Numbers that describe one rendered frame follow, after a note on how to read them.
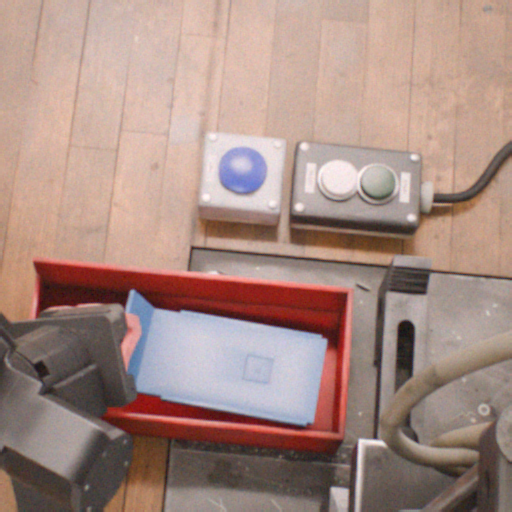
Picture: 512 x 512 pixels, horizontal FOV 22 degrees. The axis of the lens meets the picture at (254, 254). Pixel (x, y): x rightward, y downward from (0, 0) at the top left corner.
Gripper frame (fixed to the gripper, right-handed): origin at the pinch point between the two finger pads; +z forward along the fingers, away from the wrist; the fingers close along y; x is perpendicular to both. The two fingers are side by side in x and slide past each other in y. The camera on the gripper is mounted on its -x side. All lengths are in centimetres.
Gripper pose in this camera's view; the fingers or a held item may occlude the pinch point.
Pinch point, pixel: (129, 327)
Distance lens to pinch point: 101.1
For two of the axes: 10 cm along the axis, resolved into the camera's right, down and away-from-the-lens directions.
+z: 4.5, -2.3, 8.6
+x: -1.9, -9.7, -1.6
